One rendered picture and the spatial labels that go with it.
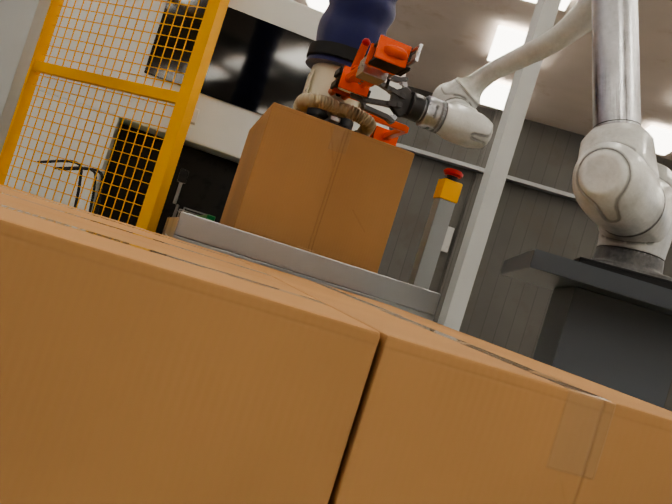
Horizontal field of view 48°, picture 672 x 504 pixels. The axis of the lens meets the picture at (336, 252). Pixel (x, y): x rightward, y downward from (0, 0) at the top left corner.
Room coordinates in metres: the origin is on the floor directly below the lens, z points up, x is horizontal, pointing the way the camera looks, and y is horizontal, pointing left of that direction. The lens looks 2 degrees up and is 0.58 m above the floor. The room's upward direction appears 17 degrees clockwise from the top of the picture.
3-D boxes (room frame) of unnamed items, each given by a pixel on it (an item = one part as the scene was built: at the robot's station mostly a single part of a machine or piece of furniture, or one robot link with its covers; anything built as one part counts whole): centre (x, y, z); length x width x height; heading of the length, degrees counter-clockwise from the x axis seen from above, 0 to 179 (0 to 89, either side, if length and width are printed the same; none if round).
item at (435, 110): (2.03, -0.13, 1.07); 0.09 x 0.06 x 0.09; 14
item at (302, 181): (2.23, 0.14, 0.75); 0.60 x 0.40 x 0.40; 13
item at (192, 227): (1.89, 0.05, 0.58); 0.70 x 0.03 x 0.06; 104
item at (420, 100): (2.01, -0.06, 1.07); 0.09 x 0.07 x 0.08; 104
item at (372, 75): (1.78, 0.05, 1.07); 0.07 x 0.07 x 0.04; 13
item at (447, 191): (2.56, -0.30, 0.50); 0.07 x 0.07 x 1.00; 14
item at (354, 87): (1.99, 0.09, 1.08); 0.10 x 0.08 x 0.06; 103
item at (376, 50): (1.65, 0.02, 1.08); 0.08 x 0.07 x 0.05; 13
